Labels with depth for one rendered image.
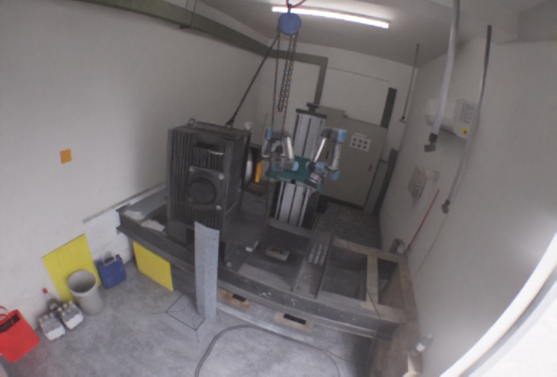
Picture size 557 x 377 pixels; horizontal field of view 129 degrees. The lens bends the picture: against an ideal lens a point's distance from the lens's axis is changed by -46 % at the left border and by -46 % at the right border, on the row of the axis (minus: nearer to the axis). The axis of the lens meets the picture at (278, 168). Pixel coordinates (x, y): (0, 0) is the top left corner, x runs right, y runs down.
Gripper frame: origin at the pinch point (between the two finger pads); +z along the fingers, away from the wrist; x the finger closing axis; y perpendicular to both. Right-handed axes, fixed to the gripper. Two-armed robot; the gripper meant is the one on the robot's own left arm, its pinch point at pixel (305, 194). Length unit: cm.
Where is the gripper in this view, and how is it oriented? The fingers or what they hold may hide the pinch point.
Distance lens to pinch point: 227.3
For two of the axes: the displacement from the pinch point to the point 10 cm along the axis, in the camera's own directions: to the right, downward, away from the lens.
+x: 8.6, 4.1, -3.0
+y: -2.7, -1.4, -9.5
